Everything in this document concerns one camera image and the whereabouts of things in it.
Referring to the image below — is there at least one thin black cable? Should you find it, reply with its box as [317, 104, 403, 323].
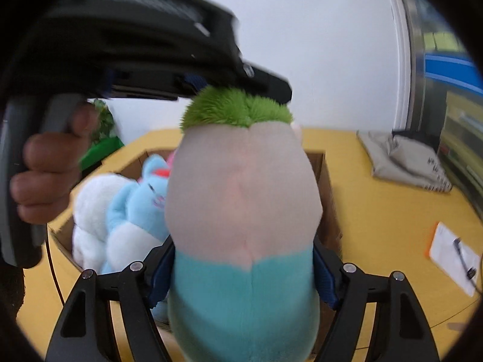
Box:
[44, 222, 66, 306]

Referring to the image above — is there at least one black pen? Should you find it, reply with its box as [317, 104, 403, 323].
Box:
[453, 237, 478, 280]

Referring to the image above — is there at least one person's left forearm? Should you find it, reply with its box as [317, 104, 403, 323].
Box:
[0, 268, 25, 323]

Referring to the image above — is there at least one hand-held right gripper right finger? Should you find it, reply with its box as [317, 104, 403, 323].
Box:
[313, 238, 440, 362]

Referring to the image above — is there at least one grey cloth bag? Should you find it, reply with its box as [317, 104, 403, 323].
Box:
[357, 130, 453, 195]

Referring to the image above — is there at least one light blue plush toy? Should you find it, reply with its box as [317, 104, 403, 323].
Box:
[100, 154, 175, 323]

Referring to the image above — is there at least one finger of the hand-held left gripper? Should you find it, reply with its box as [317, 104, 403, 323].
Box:
[241, 60, 294, 105]
[177, 75, 212, 97]

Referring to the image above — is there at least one white paper with orange edge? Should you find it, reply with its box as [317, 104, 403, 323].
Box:
[424, 222, 481, 298]

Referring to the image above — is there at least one cardboard box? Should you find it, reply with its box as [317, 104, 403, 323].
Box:
[47, 150, 344, 362]

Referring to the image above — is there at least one person's left hand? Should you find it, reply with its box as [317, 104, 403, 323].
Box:
[9, 103, 99, 225]

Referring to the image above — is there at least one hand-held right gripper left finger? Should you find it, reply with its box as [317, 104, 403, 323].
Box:
[45, 239, 175, 362]

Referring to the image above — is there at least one white plush toy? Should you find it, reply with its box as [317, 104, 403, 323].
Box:
[72, 173, 133, 272]

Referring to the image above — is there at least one teal pink green plush toy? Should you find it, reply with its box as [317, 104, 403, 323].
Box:
[166, 86, 323, 362]

